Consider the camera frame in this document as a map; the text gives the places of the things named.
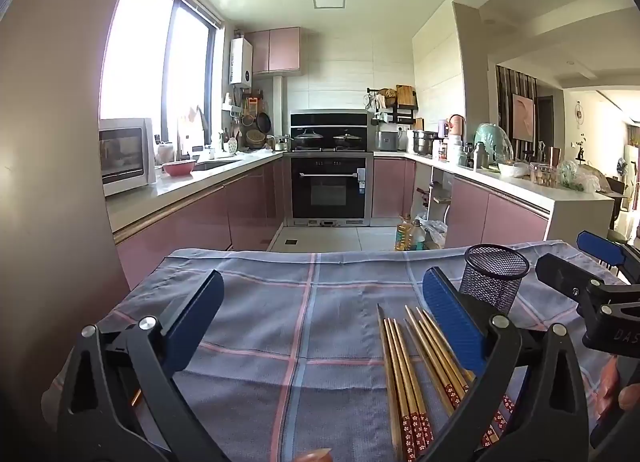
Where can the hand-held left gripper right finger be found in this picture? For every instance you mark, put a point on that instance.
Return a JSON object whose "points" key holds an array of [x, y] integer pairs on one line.
{"points": [[450, 322]]}

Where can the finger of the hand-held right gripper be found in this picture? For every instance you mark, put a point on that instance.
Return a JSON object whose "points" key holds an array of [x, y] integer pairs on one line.
{"points": [[600, 248], [560, 272]]}

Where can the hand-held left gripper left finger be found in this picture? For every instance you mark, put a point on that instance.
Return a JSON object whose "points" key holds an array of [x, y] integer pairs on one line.
{"points": [[192, 322]]}

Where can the black mesh utensil holder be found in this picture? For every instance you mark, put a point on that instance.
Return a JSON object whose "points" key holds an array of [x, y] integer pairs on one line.
{"points": [[492, 282]]}

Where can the bunch of wooden chopsticks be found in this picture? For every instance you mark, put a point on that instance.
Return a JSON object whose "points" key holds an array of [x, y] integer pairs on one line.
{"points": [[405, 392]]}

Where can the person's right hand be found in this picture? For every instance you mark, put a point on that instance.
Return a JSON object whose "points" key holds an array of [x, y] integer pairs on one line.
{"points": [[629, 397]]}

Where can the plastic bag of greens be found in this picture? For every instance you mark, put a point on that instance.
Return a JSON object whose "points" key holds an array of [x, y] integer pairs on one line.
{"points": [[579, 177]]}

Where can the pink base cabinets white countertop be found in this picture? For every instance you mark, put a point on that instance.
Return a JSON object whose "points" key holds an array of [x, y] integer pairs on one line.
{"points": [[200, 217], [500, 222]]}

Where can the white plastic bag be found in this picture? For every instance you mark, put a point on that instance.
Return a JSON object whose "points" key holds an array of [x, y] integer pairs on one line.
{"points": [[436, 232]]}

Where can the glass jar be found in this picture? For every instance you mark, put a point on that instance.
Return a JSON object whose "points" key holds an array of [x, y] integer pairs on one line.
{"points": [[544, 175]]}

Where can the yellow cooking oil bottle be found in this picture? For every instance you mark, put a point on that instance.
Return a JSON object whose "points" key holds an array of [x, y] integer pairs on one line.
{"points": [[404, 237]]}

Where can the blue checkered tablecloth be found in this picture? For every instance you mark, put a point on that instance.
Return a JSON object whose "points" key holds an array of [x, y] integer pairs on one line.
{"points": [[300, 322]]}

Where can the white bowl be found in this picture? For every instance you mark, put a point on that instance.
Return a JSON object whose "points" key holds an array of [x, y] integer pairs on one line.
{"points": [[514, 170]]}

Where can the steel thermos bottle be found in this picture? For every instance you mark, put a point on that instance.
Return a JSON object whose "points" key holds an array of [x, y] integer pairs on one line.
{"points": [[480, 156]]}

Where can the green appliance plastic cover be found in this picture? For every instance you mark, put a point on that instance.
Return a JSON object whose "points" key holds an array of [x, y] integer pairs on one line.
{"points": [[492, 142]]}

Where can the pink bowl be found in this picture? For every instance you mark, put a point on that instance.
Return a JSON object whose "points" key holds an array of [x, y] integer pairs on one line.
{"points": [[178, 168]]}

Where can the white countertop oven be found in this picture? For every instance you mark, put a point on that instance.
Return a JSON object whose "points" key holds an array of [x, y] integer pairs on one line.
{"points": [[145, 157]]}

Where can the black stove with oven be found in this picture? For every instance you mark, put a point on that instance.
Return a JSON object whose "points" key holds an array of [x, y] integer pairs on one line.
{"points": [[330, 192]]}

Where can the pink thermos jug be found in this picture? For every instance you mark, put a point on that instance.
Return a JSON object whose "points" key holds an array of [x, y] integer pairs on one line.
{"points": [[457, 127]]}

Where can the steel stockpot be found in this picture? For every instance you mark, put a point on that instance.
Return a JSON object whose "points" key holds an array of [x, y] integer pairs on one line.
{"points": [[425, 143]]}

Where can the white dotted jar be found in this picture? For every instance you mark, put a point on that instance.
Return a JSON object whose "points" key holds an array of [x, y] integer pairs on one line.
{"points": [[232, 145]]}

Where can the silver toaster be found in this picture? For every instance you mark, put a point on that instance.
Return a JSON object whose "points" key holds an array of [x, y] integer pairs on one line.
{"points": [[388, 141]]}

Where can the woven basket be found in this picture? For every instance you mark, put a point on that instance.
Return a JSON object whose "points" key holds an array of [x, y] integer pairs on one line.
{"points": [[256, 138]]}

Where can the kitchen faucet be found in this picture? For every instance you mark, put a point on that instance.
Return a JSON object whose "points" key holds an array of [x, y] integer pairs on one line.
{"points": [[201, 117]]}

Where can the black pot with lid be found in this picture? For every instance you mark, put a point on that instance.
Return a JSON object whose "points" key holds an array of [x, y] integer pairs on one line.
{"points": [[347, 140]]}

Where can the hanging frying pan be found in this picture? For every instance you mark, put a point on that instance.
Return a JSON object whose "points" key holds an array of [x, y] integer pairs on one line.
{"points": [[263, 122]]}

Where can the black wok with lid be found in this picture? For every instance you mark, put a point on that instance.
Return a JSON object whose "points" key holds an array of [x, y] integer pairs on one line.
{"points": [[309, 141]]}

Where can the wooden cutting board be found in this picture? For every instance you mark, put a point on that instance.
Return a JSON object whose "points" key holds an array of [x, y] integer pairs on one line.
{"points": [[407, 97]]}

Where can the grey refrigerator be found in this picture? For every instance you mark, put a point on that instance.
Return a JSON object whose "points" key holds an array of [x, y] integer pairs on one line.
{"points": [[50, 142]]}

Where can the white water heater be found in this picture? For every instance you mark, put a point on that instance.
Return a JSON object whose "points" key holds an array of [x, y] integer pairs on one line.
{"points": [[241, 62]]}

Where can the kitchen window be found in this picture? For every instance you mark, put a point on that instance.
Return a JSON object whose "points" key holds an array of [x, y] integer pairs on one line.
{"points": [[140, 42]]}

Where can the framed wall picture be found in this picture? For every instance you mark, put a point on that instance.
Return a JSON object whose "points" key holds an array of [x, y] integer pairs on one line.
{"points": [[523, 117]]}

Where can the striped wall panel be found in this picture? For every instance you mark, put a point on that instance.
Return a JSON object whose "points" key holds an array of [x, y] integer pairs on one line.
{"points": [[504, 92]]}

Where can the black wall rack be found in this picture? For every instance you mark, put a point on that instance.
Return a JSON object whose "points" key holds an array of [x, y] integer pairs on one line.
{"points": [[395, 114]]}

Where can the pink wall cabinets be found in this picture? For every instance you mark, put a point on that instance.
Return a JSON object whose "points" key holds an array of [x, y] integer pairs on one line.
{"points": [[272, 49]]}

